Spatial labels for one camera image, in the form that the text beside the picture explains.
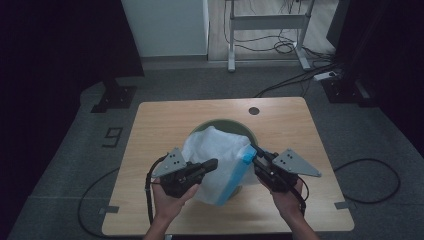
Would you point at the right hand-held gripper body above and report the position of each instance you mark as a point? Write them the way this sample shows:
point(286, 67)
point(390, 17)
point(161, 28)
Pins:
point(276, 173)

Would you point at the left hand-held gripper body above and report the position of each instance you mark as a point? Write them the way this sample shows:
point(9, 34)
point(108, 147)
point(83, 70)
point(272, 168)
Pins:
point(176, 176)

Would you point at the white and blue plastic bag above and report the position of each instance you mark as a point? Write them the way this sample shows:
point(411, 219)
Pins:
point(216, 156)

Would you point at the green round bin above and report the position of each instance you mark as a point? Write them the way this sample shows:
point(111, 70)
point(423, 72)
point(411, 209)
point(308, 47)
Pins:
point(230, 125)

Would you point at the person's left hand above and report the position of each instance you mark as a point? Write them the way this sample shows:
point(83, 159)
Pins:
point(170, 206)

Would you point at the person's right hand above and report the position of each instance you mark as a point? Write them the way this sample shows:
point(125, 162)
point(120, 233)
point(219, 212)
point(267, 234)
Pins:
point(288, 203)

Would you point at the dark table grommet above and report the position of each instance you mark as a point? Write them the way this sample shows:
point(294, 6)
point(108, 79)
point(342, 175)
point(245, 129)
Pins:
point(253, 111)

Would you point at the white power strip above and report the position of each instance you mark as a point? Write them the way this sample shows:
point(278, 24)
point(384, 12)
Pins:
point(324, 76)

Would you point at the black stand base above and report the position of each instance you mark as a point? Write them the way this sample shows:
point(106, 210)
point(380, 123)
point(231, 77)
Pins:
point(346, 91)
point(115, 96)

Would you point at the white cabinet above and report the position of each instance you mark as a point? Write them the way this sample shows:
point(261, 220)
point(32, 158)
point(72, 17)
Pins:
point(165, 28)

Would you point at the dark curtain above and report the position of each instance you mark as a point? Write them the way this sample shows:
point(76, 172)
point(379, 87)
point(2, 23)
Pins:
point(390, 50)
point(50, 50)

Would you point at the white desk frame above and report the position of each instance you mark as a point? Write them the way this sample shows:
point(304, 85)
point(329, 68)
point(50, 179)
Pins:
point(266, 22)

